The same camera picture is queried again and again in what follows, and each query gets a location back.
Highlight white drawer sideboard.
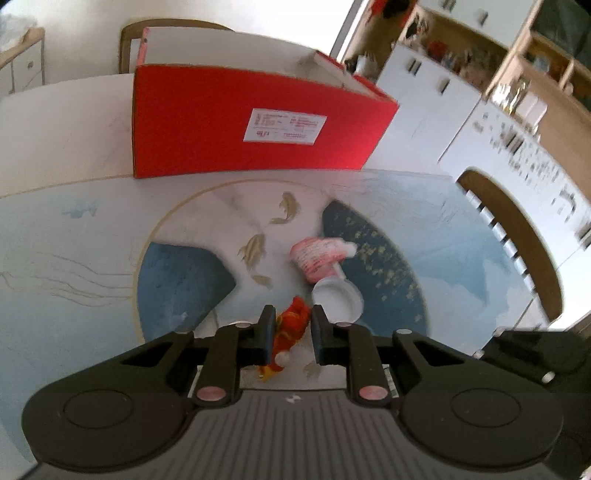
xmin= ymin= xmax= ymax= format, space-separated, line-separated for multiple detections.
xmin=0 ymin=27 xmax=45 ymax=98

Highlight wooden chair right side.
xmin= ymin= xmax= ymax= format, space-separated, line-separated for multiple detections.
xmin=457 ymin=169 xmax=564 ymax=321

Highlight white round lid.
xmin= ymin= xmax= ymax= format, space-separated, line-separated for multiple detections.
xmin=311 ymin=277 xmax=363 ymax=324

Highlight red dragon plush keychain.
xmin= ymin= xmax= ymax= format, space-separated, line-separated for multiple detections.
xmin=259 ymin=296 xmax=311 ymax=381

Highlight white wall cabinets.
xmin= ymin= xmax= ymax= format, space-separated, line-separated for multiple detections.
xmin=351 ymin=41 xmax=591 ymax=273

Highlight wooden chair behind box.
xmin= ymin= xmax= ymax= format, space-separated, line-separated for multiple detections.
xmin=118 ymin=18 xmax=230 ymax=74

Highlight red cardboard shoe box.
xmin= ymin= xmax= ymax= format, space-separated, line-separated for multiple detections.
xmin=131 ymin=27 xmax=399 ymax=179

